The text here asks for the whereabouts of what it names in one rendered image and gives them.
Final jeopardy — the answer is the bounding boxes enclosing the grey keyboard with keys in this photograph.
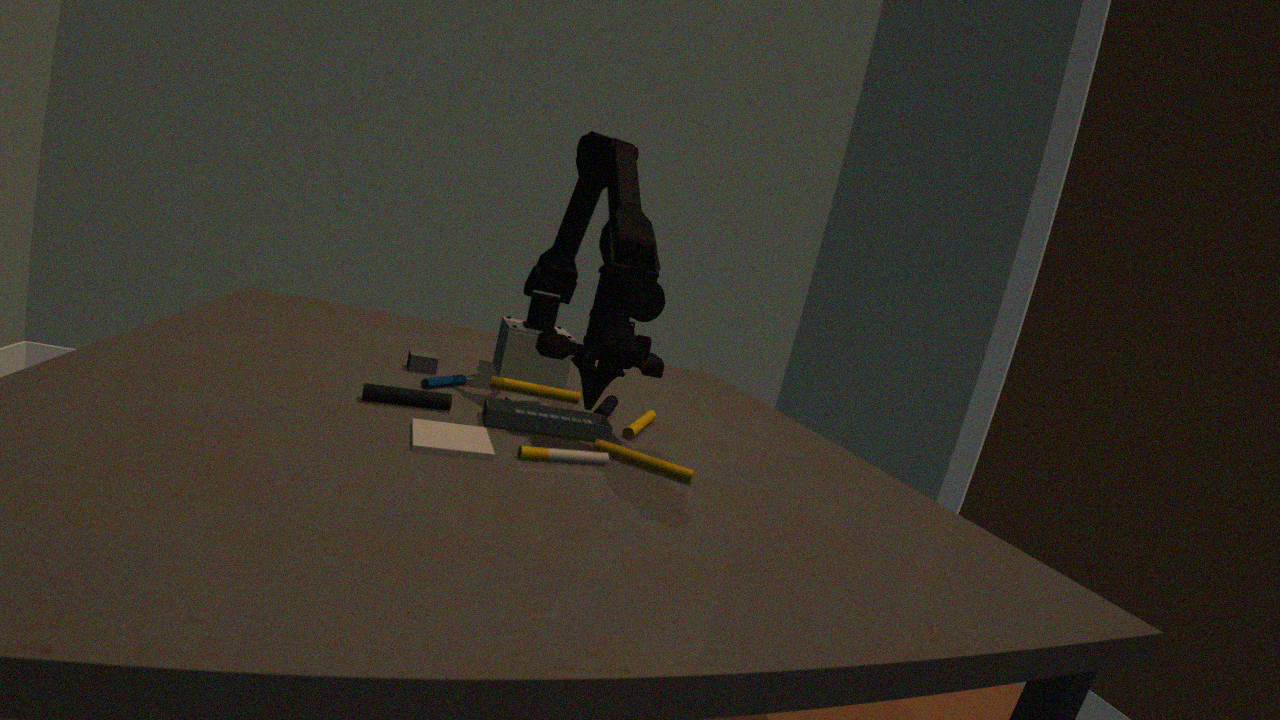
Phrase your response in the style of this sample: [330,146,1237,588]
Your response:
[483,396,613,443]

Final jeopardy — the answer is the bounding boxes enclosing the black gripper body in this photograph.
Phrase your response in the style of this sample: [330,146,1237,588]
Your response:
[535,304,664,378]

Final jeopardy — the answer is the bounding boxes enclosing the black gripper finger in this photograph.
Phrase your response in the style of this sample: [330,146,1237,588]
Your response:
[588,363,625,410]
[571,357,598,410]

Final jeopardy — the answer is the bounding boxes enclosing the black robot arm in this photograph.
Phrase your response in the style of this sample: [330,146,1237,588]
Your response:
[524,131,666,369]

